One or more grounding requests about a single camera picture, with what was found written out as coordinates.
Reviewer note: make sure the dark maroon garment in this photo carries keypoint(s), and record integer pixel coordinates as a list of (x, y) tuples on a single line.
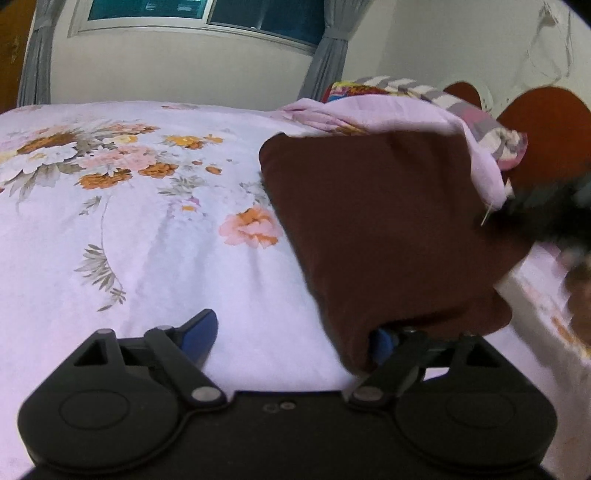
[(390, 229)]

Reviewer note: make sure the window with white frame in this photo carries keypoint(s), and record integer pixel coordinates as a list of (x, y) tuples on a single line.
[(293, 23)]

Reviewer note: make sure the grey curtain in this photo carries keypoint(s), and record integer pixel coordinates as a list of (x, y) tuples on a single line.
[(34, 87), (342, 19)]

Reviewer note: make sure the grey curtain left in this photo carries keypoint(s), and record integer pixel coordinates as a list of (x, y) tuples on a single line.
[(34, 87)]

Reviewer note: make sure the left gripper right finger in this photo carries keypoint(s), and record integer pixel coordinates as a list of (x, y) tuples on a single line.
[(398, 358)]

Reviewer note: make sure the right hand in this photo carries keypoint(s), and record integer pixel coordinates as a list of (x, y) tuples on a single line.
[(577, 284)]

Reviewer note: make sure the pink floral bed sheet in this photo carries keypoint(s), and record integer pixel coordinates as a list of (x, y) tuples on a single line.
[(130, 214)]

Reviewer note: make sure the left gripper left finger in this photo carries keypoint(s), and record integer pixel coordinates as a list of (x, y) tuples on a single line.
[(181, 352)]

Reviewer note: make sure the red and white headboard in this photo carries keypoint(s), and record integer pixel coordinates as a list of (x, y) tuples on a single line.
[(557, 125)]

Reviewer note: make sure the striped pink pillow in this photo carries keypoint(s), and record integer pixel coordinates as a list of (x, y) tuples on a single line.
[(507, 146)]

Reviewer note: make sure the grey curtain right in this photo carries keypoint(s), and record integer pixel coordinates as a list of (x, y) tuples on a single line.
[(342, 19)]

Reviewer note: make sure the colourful red yellow cloth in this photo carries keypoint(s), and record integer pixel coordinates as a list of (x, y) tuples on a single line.
[(340, 90)]

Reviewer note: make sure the brown wooden door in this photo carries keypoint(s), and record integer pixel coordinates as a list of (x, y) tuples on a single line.
[(16, 20)]

